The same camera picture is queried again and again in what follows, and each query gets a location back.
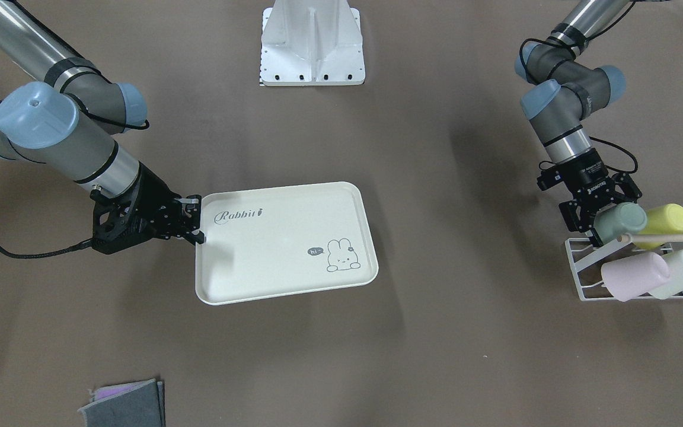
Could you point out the wooden rack handle rod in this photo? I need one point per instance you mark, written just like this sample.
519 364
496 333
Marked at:
640 238

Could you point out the purple cloth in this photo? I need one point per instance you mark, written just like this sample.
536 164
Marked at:
110 390

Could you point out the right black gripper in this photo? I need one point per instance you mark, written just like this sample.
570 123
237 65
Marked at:
156 194

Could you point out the pink cup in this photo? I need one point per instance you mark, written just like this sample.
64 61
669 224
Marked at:
635 275

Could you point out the green cup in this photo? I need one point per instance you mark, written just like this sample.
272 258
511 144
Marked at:
618 220

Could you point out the grey folded cloth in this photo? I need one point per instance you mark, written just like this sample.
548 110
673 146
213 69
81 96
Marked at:
142 406

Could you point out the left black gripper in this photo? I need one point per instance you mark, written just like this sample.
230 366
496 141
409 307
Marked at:
589 172

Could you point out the cream white cup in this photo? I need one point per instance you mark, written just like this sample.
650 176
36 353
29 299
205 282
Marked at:
674 285

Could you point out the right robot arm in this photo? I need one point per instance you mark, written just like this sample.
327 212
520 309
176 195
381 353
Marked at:
68 118

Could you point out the white wire cup rack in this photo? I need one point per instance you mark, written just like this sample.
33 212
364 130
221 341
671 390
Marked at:
586 261

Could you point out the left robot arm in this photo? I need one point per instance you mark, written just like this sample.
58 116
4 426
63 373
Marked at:
564 94

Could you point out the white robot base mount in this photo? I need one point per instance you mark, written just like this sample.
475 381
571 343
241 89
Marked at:
311 43

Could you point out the cream rabbit tray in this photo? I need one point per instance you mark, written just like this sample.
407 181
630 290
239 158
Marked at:
265 243

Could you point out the yellow cup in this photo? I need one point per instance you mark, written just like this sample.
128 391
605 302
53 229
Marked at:
664 220

